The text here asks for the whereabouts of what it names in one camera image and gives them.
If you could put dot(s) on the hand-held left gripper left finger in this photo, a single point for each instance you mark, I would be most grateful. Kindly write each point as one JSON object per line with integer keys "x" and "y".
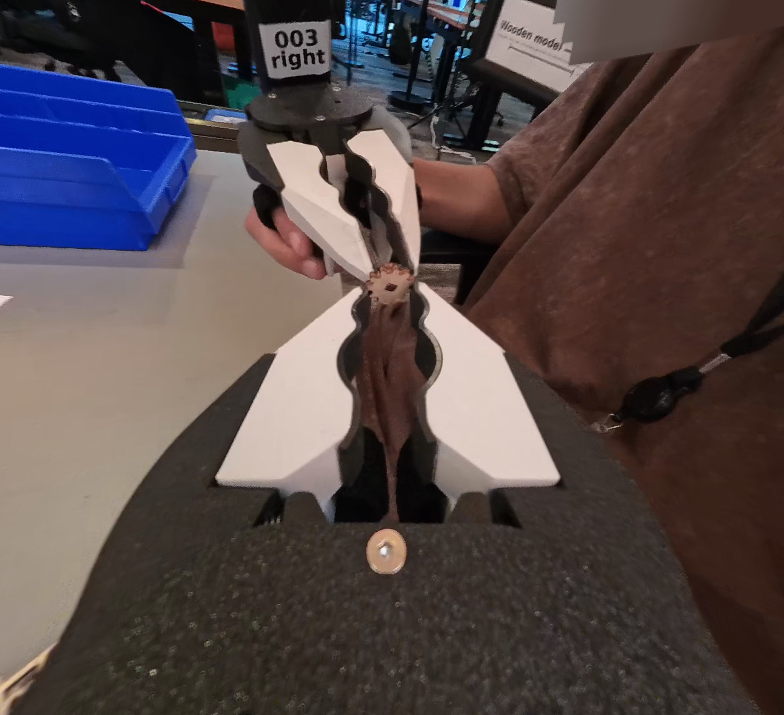
{"x": 288, "y": 415}

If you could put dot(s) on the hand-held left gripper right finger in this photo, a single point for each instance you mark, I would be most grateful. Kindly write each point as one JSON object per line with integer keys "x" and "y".
{"x": 484, "y": 415}

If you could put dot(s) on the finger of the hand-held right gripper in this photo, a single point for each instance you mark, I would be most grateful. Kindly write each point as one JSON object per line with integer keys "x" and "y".
{"x": 395, "y": 182}
{"x": 309, "y": 194}

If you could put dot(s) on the small wooden gear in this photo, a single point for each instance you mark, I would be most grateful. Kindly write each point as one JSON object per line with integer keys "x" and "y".
{"x": 392, "y": 287}

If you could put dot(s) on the person's right forearm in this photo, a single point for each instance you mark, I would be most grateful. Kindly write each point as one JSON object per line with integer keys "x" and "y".
{"x": 456, "y": 194}

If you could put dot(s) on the wooden model part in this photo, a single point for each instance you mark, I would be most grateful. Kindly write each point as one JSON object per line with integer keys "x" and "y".
{"x": 21, "y": 687}

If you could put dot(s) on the person's right hand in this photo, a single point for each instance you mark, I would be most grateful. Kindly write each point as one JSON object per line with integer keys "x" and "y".
{"x": 288, "y": 246}

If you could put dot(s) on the metal tin with blue lid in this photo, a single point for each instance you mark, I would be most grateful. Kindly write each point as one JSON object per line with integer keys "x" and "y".
{"x": 225, "y": 115}

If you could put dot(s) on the green plastic bin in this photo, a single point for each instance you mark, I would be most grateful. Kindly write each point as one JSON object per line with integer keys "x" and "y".
{"x": 240, "y": 93}

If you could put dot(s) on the black floor stand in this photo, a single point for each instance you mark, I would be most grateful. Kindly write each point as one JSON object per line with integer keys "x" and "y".
{"x": 422, "y": 53}

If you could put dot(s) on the long wooden table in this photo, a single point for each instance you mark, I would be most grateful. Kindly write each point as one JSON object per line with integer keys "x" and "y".
{"x": 441, "y": 9}

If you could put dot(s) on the black and white marker poster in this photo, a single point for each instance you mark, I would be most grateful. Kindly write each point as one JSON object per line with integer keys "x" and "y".
{"x": 527, "y": 47}

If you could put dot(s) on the blue plastic storage bin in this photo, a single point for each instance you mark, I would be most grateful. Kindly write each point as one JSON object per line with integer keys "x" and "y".
{"x": 79, "y": 176}

